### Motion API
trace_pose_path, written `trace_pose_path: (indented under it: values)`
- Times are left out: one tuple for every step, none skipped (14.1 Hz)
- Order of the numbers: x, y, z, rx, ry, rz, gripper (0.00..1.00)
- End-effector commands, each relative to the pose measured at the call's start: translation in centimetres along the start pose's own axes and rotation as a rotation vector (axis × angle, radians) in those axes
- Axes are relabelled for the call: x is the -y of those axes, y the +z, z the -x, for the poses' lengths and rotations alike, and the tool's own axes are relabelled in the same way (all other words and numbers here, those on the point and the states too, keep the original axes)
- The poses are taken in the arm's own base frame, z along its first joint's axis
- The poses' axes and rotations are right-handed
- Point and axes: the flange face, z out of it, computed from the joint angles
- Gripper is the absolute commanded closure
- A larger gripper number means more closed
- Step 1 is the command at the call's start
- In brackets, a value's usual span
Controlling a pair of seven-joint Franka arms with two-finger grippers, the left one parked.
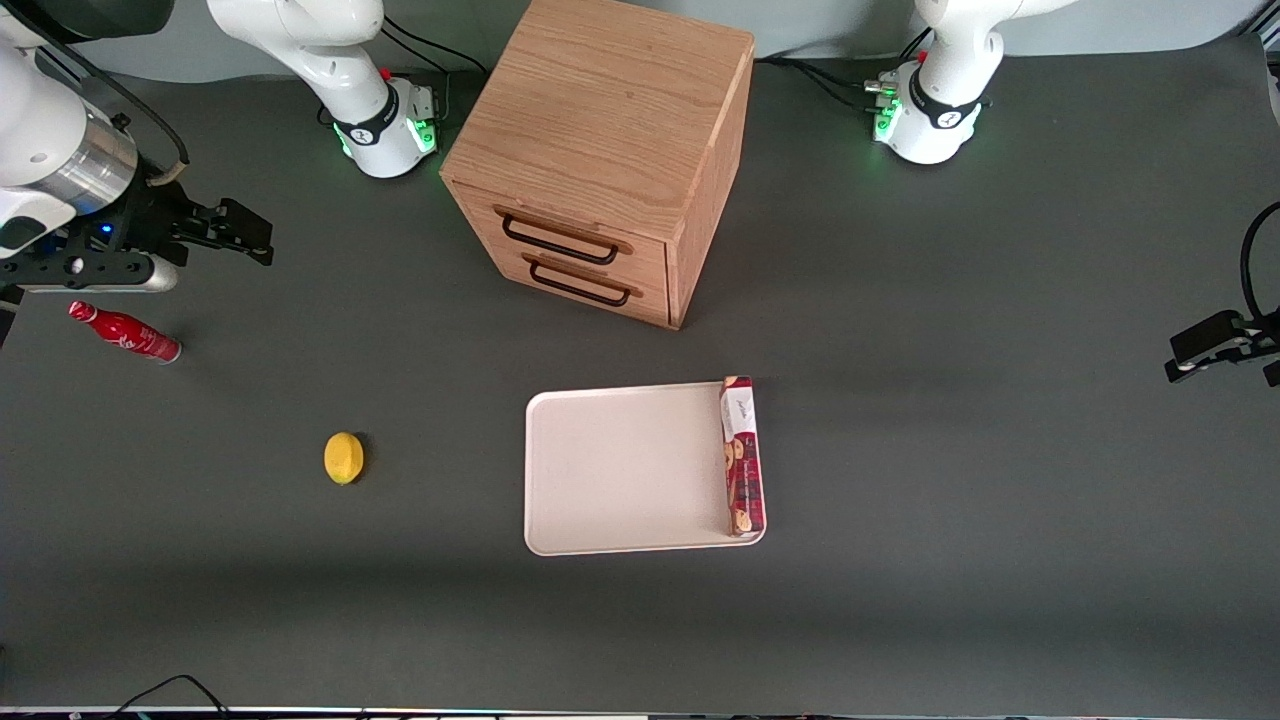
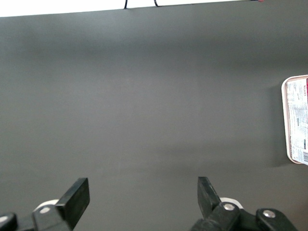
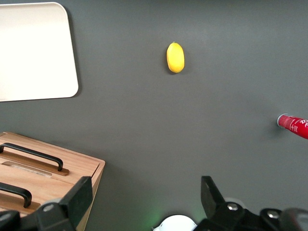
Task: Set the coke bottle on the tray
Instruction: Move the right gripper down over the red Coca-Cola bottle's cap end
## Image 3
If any cream rectangular tray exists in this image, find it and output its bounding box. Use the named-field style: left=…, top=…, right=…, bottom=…
left=0, top=1, right=79, bottom=103

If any short black box handle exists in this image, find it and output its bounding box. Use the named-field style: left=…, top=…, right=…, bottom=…
left=0, top=182, right=33, bottom=209

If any yellow lemon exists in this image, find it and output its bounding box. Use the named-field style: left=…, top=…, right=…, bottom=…
left=166, top=41, right=185, bottom=74

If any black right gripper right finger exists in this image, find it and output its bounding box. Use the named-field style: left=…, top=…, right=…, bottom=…
left=196, top=176, right=289, bottom=231

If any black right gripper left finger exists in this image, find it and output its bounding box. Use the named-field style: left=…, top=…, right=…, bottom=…
left=23, top=176, right=93, bottom=231

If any red can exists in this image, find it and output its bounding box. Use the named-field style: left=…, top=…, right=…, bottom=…
left=276, top=113, right=308, bottom=141

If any long black box handle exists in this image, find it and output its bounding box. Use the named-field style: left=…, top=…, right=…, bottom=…
left=0, top=142, right=64, bottom=172

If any light wooden box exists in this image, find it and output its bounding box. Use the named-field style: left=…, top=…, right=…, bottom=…
left=0, top=131, right=106, bottom=231

